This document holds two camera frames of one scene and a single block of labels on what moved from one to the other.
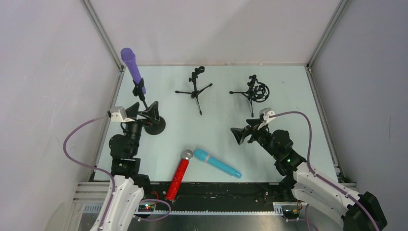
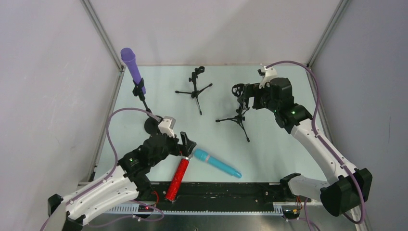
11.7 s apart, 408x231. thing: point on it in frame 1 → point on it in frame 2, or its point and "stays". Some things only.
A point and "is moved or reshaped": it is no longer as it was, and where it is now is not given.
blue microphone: x=202 y=155 stays
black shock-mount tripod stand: x=257 y=91 is moved or reshaped
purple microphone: x=128 y=55 stays
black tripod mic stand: x=197 y=70 stays
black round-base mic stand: x=155 y=129 stays
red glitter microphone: x=179 y=174 stays
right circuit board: x=291 y=212 stays
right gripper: x=250 y=131 → x=248 y=94
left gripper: x=140 y=117 → x=184 y=145
